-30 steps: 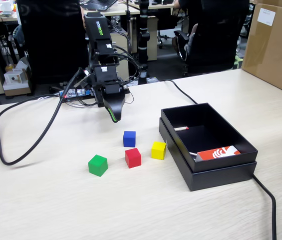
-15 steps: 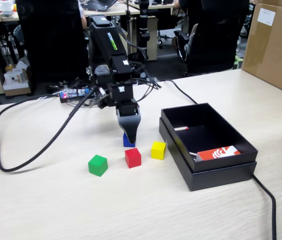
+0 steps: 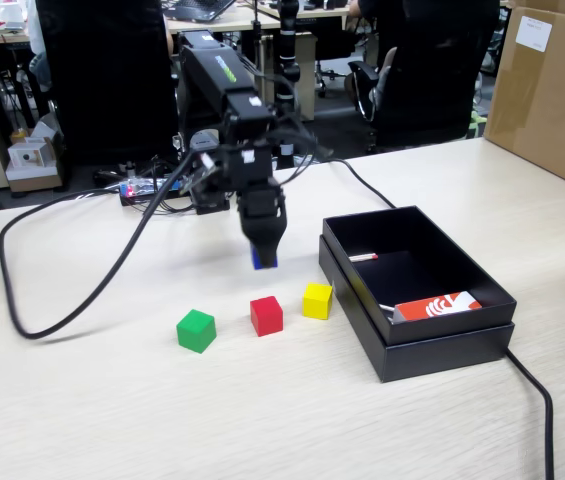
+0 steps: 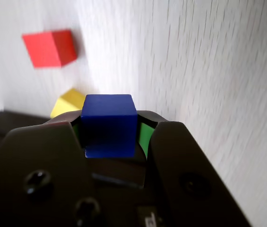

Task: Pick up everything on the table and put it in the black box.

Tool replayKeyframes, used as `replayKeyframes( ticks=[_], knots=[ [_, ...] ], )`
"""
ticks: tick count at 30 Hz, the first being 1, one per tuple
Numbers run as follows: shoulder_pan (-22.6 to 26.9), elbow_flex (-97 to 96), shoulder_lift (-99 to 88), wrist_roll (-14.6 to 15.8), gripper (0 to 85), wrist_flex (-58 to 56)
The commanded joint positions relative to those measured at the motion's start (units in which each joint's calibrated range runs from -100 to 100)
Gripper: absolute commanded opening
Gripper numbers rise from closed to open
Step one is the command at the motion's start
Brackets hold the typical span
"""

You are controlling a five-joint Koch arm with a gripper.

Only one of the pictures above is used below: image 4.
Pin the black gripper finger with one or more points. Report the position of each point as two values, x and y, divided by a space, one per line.
41 153
185 165

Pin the yellow wooden cube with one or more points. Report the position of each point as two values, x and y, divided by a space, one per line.
67 104

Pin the blue wooden cube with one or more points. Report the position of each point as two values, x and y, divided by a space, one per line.
109 123

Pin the red wooden cube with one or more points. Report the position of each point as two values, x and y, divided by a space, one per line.
45 49

